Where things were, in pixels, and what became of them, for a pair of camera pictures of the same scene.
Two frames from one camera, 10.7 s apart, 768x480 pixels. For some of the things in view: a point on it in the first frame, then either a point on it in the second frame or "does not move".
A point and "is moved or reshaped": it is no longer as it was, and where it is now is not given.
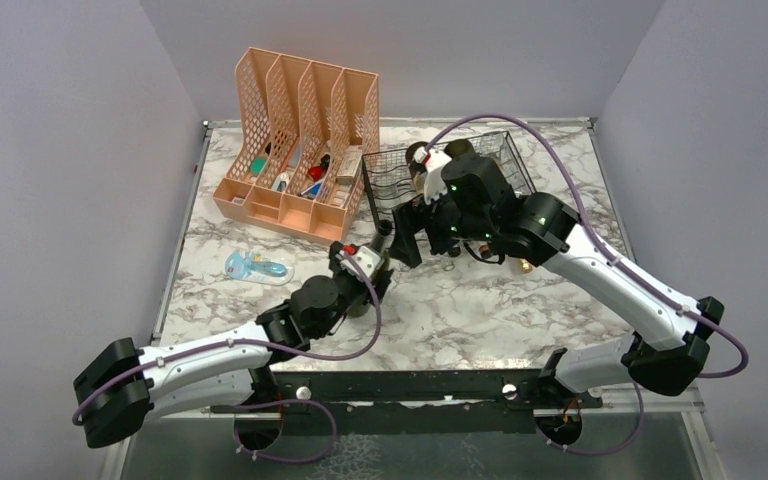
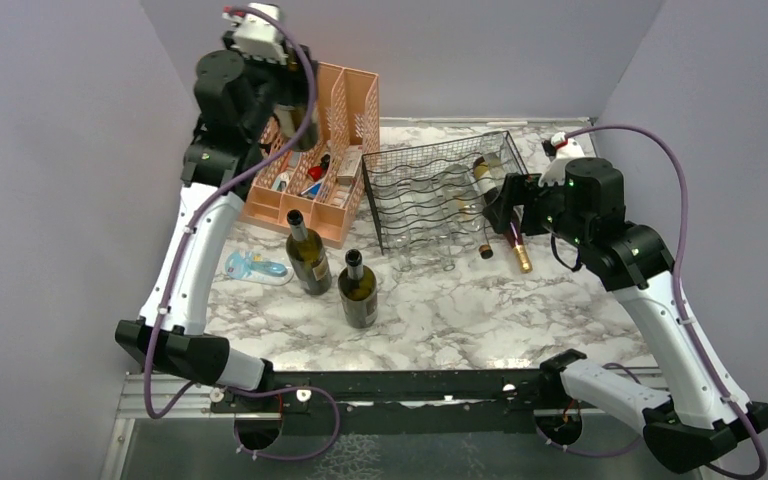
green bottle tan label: (416, 169) is moved or reshaped
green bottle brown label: (380, 241) -> (306, 255)
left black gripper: (334, 259) -> (295, 86)
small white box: (349, 164) does not move
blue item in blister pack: (255, 266) does not move
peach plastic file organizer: (303, 129) does not move
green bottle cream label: (457, 147) -> (293, 120)
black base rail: (413, 402) does not move
